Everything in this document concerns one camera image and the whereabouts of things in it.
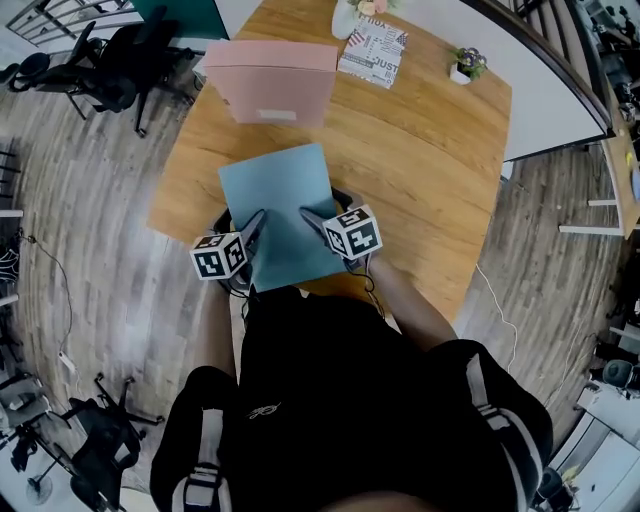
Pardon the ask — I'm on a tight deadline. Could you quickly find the wooden table with white legs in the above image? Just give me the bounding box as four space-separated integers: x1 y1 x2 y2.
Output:
558 74 640 240

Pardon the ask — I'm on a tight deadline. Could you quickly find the white vase with pink flowers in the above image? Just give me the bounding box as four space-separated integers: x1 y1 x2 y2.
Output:
331 0 389 40

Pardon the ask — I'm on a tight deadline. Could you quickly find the person's right forearm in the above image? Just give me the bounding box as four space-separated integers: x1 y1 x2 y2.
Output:
367 257 459 354

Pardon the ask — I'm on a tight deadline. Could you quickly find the small potted purple flower plant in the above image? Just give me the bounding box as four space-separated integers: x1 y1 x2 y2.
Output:
448 47 489 85

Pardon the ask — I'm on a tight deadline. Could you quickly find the black office chair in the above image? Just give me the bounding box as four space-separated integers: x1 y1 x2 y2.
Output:
74 4 196 139
0 22 101 121

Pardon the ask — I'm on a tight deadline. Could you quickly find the white floor cable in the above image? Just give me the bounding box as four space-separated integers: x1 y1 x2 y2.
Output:
474 262 519 374

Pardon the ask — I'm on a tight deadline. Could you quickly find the metal balcony railing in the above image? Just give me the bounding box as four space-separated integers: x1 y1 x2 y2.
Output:
4 0 146 49

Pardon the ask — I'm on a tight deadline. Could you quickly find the person's black clothing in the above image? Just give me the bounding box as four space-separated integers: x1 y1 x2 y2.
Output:
149 287 554 512

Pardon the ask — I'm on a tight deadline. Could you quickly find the person's left forearm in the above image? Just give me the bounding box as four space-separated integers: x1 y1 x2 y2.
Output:
207 287 241 381

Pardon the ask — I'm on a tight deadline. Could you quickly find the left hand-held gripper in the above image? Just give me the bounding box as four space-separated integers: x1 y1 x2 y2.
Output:
189 207 268 296

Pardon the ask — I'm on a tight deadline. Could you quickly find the green partition panel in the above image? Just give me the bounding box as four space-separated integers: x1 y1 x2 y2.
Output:
128 0 231 42

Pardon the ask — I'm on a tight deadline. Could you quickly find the blue file box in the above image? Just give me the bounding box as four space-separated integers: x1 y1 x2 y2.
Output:
218 143 350 294

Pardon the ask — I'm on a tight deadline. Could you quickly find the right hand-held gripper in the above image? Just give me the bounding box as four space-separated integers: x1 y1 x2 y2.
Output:
298 187 384 274

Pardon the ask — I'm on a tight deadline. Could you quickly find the pink file box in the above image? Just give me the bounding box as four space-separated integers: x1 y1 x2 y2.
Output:
202 39 340 129

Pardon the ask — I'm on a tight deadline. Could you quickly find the black and white printed book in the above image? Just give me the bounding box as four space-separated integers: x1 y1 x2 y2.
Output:
337 14 410 90

